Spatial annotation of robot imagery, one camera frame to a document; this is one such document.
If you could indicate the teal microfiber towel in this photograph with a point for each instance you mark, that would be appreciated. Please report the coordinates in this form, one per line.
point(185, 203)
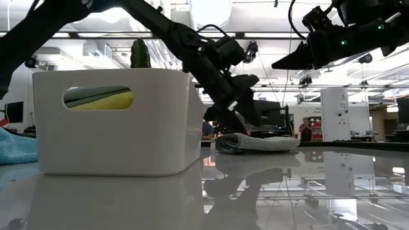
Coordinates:
point(16, 147)

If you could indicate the black hanging spotlight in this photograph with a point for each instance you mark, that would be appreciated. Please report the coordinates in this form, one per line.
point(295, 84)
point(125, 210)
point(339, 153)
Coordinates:
point(365, 58)
point(305, 80)
point(252, 48)

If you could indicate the white kiosk pillar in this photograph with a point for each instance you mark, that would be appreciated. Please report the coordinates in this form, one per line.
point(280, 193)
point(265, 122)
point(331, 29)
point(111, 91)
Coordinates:
point(335, 108)

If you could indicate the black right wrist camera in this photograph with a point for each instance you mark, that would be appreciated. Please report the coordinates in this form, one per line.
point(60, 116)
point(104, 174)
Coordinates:
point(316, 19)

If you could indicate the red storage shelf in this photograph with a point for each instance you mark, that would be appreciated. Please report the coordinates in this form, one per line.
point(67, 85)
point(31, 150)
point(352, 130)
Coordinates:
point(318, 135)

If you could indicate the green cactus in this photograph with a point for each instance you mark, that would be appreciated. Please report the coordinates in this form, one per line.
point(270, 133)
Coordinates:
point(140, 54)

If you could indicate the light blue microfiber towel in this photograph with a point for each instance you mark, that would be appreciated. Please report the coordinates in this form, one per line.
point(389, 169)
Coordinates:
point(96, 92)

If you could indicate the grey microfiber towel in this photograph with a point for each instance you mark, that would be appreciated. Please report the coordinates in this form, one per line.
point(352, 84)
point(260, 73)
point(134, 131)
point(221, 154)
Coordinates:
point(262, 143)

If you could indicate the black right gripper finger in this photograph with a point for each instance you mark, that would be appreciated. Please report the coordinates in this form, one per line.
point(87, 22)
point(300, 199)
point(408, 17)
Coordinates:
point(295, 59)

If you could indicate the black horizontal rail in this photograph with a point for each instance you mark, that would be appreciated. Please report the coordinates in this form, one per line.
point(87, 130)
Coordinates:
point(319, 85)

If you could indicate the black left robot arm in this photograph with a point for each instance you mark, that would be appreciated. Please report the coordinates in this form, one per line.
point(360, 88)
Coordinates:
point(166, 28)

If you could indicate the person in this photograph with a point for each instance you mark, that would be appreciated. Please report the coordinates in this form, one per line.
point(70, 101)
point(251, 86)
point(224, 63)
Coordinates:
point(207, 130)
point(306, 131)

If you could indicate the black screen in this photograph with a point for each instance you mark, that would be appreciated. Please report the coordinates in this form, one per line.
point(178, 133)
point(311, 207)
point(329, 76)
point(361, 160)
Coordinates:
point(403, 110)

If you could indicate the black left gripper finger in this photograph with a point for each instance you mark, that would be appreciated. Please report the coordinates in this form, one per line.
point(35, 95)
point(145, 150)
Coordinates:
point(231, 124)
point(250, 110)

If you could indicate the yellow microfiber towel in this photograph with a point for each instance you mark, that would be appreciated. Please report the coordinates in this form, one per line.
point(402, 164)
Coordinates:
point(108, 103)

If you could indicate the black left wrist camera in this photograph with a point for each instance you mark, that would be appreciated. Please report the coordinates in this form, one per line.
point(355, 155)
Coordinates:
point(246, 82)

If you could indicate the small black monitor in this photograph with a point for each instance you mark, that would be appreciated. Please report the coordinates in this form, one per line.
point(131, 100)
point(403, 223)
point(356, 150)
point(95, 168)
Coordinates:
point(14, 111)

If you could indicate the small black dome camera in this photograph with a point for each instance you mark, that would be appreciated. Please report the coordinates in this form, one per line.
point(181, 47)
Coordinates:
point(31, 61)

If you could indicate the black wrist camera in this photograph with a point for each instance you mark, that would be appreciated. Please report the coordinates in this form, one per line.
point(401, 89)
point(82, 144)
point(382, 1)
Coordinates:
point(246, 82)
point(316, 19)

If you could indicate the white plastic bin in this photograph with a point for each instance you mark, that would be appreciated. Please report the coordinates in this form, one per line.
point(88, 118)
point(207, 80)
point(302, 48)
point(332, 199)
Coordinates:
point(128, 143)

